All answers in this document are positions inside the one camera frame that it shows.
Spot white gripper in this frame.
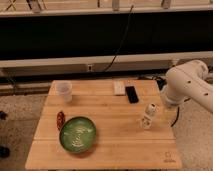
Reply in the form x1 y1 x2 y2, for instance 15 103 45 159
141 103 157 130

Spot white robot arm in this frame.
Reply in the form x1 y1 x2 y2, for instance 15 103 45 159
160 60 213 114

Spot black phone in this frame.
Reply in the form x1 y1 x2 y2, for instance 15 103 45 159
125 86 139 103

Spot white rectangular block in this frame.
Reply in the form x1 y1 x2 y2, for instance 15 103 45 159
114 81 125 95

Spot green bowl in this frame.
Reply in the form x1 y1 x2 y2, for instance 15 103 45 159
59 116 97 154

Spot red brown small object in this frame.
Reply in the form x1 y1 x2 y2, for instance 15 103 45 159
56 111 65 131

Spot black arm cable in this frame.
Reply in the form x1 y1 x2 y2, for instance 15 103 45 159
170 106 181 128

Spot white wall socket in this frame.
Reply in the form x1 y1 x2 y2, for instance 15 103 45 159
88 65 93 72

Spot black hanging cable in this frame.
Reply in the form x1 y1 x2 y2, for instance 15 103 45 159
101 3 135 73

